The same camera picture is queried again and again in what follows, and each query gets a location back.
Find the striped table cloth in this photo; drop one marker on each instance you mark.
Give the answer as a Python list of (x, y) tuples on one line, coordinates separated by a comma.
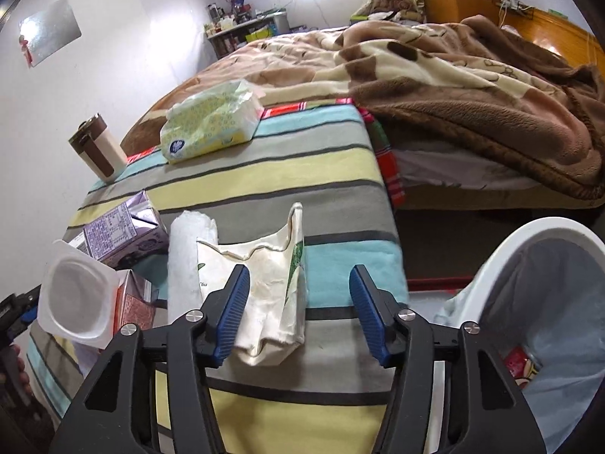
[(307, 194)]

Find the purple milk carton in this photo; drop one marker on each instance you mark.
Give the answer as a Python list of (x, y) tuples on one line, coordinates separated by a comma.
[(125, 234)]

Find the silver wall poster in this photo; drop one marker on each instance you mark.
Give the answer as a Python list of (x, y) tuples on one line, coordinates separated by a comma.
[(46, 31)]

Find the white plastic yogurt cup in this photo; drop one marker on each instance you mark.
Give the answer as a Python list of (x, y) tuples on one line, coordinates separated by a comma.
[(77, 298)]

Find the left hand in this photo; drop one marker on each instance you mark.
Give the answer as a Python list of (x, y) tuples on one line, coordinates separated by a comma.
[(13, 371)]

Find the brown beige travel mug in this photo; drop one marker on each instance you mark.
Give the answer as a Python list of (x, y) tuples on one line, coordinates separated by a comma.
[(97, 147)]

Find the brown fleece blanket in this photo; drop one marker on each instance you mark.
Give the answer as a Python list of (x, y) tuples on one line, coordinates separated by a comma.
[(471, 83)]

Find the cluttered shelf desk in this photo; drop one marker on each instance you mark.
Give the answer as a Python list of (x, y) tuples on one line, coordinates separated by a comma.
[(232, 33)]

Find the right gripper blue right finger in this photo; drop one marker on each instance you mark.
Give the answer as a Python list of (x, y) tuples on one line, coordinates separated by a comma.
[(377, 312)]

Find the red strawberry milk carton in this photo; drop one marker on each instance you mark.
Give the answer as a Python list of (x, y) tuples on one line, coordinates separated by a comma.
[(135, 301)]

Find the green tissue pack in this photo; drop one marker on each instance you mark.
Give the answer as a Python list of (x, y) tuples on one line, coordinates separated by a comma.
[(224, 115)]

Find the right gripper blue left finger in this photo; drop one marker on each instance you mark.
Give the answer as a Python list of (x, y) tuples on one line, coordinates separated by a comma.
[(224, 311)]

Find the white foam net sleeve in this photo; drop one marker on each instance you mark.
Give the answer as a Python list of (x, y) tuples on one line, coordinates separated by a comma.
[(182, 279)]

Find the crushed patterned paper cup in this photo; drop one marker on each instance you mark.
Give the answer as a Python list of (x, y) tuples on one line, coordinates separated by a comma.
[(274, 317)]

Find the white trash bin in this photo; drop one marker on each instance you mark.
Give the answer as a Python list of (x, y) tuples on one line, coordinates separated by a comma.
[(542, 289)]

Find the teddy bear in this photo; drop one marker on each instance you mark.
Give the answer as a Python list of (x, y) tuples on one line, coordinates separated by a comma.
[(401, 16)]

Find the wooden bed headboard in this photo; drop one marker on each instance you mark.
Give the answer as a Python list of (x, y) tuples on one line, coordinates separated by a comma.
[(558, 35)]

